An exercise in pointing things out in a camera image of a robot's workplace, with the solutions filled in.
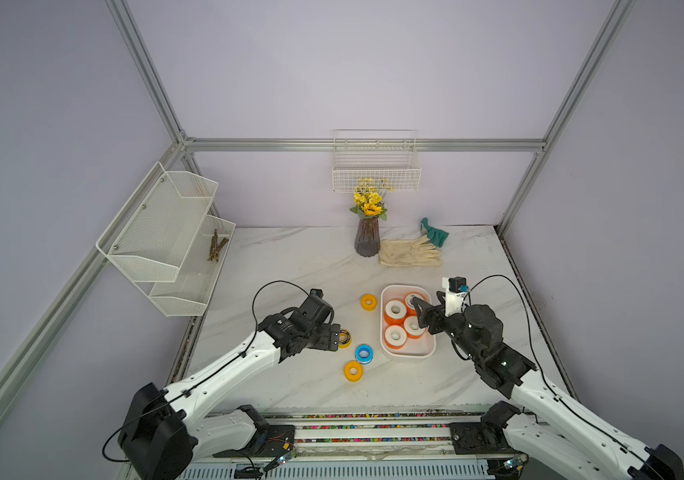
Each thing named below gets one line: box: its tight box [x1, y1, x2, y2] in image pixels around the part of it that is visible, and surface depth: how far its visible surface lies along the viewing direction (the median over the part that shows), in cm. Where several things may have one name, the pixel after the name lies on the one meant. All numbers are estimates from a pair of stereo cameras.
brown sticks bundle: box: [208, 228, 229, 263], surface depth 97 cm
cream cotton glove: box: [379, 235, 442, 267], surface depth 114 cm
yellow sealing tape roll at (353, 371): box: [343, 361, 364, 383], surface depth 86 cm
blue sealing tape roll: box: [354, 344, 375, 365], surface depth 90 cm
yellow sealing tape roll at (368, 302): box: [360, 294, 378, 312], surface depth 100 cm
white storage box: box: [380, 284, 436, 359], surface depth 93 cm
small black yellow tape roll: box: [338, 329, 352, 349], surface depth 92 cm
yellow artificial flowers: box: [350, 177, 394, 221], surface depth 97 cm
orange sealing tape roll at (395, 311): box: [384, 299, 407, 326], surface depth 95 cm
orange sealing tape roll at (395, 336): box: [384, 324, 408, 349], surface depth 92 cm
